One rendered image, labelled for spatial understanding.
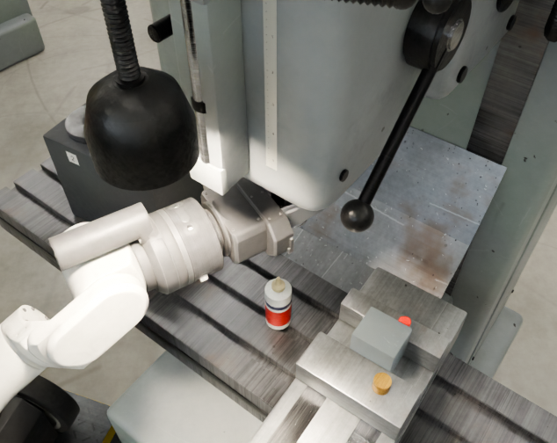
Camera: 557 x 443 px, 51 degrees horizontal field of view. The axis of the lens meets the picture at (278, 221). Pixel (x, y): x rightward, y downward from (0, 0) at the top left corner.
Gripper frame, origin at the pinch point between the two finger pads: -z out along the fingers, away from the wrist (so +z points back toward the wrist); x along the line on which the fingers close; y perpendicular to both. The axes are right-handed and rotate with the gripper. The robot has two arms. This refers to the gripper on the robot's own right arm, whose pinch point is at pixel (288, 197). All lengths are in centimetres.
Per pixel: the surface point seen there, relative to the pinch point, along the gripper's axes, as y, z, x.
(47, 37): 122, -17, 275
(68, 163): 14.7, 18.6, 37.2
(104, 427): 82, 32, 27
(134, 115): -27.6, 19.1, -12.3
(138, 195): 15.0, 11.7, 24.7
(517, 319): 102, -87, 4
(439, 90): -14.1, -13.7, -6.6
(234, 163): -14.6, 9.7, -6.0
